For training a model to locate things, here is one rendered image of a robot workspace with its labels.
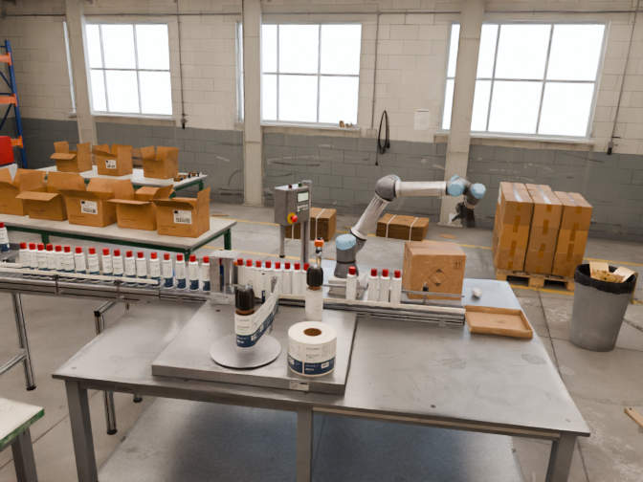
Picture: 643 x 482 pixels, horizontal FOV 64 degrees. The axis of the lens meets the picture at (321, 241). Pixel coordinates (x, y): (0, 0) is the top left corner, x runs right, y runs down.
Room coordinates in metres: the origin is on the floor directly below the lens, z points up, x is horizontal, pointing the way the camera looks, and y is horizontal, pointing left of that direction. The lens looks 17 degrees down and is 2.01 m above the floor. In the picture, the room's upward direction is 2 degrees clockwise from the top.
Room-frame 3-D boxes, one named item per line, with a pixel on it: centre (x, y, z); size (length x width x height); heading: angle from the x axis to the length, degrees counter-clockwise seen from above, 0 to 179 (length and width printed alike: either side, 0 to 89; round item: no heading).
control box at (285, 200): (2.67, 0.16, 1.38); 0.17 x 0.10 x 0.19; 138
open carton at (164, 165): (6.51, 2.09, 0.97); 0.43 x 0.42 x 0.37; 160
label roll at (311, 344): (1.92, 0.02, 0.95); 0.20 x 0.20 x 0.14
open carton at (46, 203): (4.44, 2.40, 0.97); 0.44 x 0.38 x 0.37; 169
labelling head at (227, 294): (2.54, 0.50, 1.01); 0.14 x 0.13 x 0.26; 83
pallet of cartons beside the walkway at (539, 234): (5.65, -2.42, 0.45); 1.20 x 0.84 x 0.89; 165
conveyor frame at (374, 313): (2.57, 0.06, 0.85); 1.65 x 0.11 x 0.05; 83
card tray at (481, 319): (2.45, -0.92, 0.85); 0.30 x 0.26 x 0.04; 83
